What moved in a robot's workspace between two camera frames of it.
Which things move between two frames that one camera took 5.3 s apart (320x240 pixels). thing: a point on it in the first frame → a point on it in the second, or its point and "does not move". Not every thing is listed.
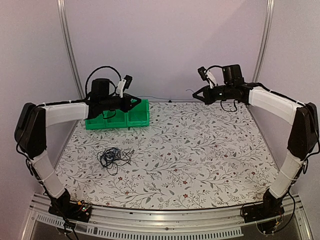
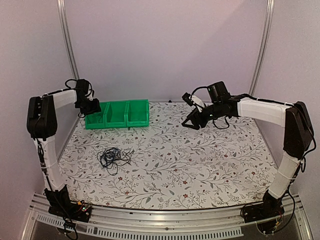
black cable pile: (111, 158) does not move
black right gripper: (207, 98) → (192, 115)
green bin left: (97, 123) does not move
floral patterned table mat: (193, 155) does not move
